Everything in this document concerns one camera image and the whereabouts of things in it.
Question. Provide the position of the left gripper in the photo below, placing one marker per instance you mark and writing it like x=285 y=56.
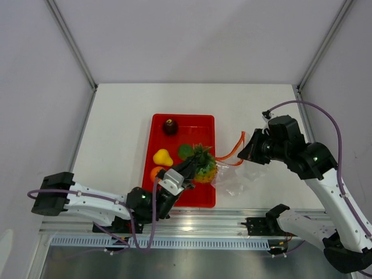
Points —
x=185 y=169

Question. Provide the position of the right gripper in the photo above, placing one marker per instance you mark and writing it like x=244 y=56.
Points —
x=251 y=153

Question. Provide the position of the yellow pineapple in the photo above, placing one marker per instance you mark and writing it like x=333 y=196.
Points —
x=207 y=165

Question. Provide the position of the clear zip top bag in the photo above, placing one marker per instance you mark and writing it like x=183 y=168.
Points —
x=235 y=176

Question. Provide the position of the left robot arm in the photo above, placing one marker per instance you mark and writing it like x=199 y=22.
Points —
x=116 y=213

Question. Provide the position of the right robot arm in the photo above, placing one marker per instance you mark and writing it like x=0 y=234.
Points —
x=346 y=245

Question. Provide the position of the green lime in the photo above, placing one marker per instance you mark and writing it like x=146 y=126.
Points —
x=185 y=151

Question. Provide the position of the yellow pear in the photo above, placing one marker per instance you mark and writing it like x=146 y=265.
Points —
x=163 y=158

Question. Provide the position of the orange fruit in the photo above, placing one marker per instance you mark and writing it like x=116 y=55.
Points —
x=154 y=173

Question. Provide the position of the red plastic tray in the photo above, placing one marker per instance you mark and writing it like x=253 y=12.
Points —
x=192 y=129

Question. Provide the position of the dark red apple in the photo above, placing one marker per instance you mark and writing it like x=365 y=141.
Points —
x=170 y=127

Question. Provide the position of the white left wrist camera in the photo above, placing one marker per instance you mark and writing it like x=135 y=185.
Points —
x=172 y=181

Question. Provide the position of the aluminium mounting rail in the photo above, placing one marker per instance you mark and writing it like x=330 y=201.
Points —
x=191 y=223

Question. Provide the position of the white slotted cable duct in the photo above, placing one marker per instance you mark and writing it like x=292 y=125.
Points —
x=242 y=244

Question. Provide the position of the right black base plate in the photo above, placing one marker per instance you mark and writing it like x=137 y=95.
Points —
x=263 y=226

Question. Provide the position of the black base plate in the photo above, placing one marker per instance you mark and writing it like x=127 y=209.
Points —
x=116 y=225
x=263 y=226

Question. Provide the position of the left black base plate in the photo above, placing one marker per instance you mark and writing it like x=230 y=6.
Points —
x=116 y=225

